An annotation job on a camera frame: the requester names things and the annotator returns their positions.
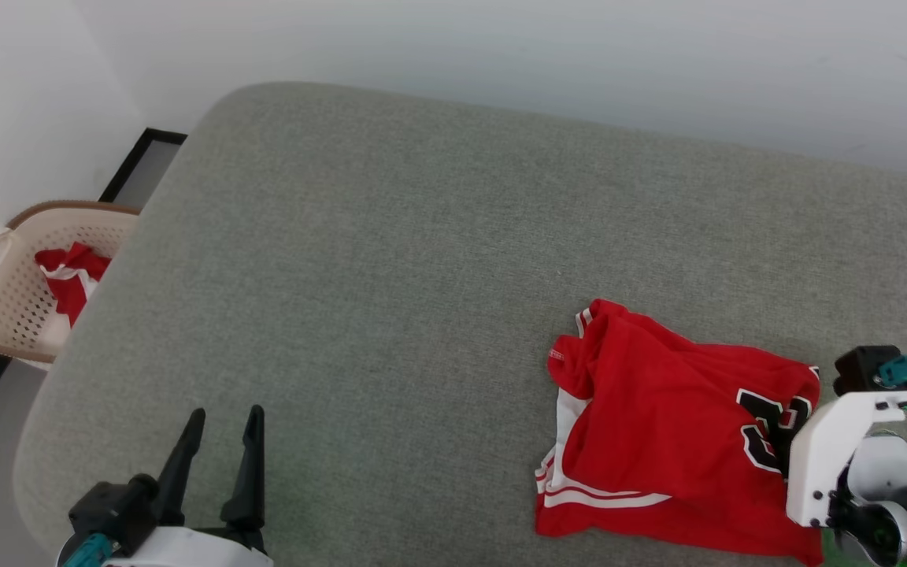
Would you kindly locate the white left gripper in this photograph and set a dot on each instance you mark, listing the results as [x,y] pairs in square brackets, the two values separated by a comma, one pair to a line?
[186,550]

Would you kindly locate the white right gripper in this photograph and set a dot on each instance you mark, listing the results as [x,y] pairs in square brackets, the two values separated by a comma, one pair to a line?
[823,457]

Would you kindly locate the beige plastic laundry basket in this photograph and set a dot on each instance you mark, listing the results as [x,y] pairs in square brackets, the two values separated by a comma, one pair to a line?
[5,307]

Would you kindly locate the black baseboard strip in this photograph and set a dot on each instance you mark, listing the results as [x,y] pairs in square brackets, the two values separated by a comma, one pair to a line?
[164,135]

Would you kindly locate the red Bulls 23 jersey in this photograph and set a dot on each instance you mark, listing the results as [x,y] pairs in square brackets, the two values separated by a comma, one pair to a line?
[658,425]

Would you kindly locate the red garment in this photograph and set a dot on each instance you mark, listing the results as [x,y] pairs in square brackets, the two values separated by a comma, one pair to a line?
[72,283]

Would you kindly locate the grey fabric sofa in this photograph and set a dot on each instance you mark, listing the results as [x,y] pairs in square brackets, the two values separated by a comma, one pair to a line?
[390,315]

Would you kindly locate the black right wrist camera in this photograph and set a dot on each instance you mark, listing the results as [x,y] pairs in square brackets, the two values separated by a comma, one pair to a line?
[863,368]

